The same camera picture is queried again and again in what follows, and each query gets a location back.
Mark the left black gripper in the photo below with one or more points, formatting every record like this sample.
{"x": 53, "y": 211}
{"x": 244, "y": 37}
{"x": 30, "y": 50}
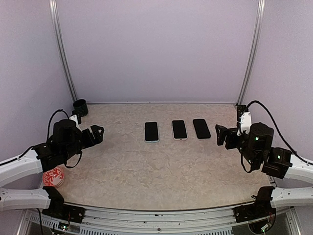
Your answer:
{"x": 98, "y": 138}

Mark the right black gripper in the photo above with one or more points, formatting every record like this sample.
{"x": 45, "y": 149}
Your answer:
{"x": 222, "y": 136}

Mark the black phone case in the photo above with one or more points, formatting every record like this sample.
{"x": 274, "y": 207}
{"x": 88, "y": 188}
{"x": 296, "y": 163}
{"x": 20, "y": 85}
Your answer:
{"x": 209, "y": 134}

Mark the clear pink phone case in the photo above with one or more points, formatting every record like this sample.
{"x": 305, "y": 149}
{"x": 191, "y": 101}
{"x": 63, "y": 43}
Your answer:
{"x": 180, "y": 139}

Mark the light blue phone case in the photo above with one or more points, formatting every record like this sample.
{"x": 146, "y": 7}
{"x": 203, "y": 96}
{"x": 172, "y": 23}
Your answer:
{"x": 151, "y": 141}

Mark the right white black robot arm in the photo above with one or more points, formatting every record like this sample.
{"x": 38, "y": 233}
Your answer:
{"x": 255, "y": 147}

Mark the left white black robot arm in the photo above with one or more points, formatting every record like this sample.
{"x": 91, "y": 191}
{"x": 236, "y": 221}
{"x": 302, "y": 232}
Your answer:
{"x": 67, "y": 140}

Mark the dark green cup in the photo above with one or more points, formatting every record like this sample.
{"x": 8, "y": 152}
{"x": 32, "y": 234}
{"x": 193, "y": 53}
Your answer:
{"x": 80, "y": 107}

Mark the red white round dish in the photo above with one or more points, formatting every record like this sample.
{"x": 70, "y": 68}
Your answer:
{"x": 54, "y": 177}

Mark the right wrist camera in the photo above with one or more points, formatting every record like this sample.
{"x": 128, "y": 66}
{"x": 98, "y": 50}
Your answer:
{"x": 244, "y": 121}

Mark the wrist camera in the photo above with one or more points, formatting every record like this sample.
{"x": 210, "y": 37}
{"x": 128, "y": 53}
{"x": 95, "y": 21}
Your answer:
{"x": 76, "y": 118}
{"x": 244, "y": 121}

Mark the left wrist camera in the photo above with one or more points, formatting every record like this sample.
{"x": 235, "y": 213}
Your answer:
{"x": 76, "y": 118}

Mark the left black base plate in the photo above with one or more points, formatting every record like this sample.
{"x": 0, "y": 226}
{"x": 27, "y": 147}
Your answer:
{"x": 69, "y": 213}

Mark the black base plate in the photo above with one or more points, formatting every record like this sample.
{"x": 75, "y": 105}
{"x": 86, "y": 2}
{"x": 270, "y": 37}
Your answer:
{"x": 69, "y": 213}
{"x": 259, "y": 209}

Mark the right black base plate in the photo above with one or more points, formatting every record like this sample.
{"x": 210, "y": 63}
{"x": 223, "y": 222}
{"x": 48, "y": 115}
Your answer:
{"x": 259, "y": 209}

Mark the front aluminium rail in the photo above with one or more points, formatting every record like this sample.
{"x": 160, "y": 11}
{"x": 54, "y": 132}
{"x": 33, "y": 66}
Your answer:
{"x": 211, "y": 215}

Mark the right aluminium frame post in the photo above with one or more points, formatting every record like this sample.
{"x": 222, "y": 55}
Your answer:
{"x": 253, "y": 50}

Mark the aluminium frame post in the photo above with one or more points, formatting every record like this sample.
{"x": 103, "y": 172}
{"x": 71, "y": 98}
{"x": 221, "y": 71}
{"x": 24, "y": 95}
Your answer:
{"x": 253, "y": 50}
{"x": 61, "y": 48}

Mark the left aluminium frame post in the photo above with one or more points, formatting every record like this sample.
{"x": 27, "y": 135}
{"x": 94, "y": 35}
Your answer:
{"x": 61, "y": 48}

